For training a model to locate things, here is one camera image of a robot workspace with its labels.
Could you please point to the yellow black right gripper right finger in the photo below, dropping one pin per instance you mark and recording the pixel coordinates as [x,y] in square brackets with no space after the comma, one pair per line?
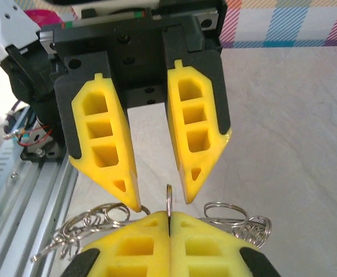
[180,245]

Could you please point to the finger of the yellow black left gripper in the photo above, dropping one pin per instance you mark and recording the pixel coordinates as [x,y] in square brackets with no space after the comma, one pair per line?
[122,144]
[174,115]

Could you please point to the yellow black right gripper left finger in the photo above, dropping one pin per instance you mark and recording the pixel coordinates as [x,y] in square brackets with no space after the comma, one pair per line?
[157,245]

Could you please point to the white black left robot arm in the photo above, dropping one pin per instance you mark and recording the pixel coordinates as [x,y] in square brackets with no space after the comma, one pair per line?
[1,29]

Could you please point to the pink cup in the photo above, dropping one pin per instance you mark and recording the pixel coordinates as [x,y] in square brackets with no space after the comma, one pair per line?
[41,15]

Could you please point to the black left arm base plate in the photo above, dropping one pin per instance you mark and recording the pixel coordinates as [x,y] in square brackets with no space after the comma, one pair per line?
[38,147]

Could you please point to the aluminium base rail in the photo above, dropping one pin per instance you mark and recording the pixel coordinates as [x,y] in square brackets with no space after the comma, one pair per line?
[41,202]

